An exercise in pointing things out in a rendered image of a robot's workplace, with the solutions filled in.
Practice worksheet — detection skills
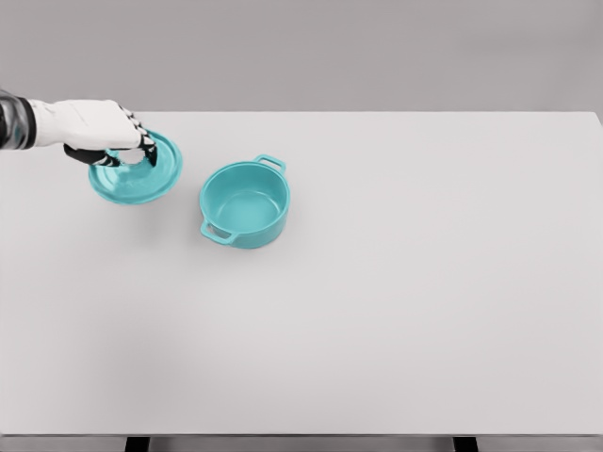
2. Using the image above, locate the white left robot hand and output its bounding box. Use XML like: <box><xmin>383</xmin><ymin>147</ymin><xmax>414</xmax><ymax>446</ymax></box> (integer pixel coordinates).
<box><xmin>54</xmin><ymin>99</ymin><xmax>158</xmax><ymax>169</ymax></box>

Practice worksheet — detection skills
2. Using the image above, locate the teal pot lid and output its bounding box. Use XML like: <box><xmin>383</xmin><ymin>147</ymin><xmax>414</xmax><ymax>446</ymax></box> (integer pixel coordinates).
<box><xmin>88</xmin><ymin>128</ymin><xmax>184</xmax><ymax>206</ymax></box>

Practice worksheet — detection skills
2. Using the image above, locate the teal pot with handles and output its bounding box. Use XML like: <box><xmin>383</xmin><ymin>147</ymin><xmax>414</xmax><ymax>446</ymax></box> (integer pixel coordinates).
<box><xmin>199</xmin><ymin>153</ymin><xmax>291</xmax><ymax>250</ymax></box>

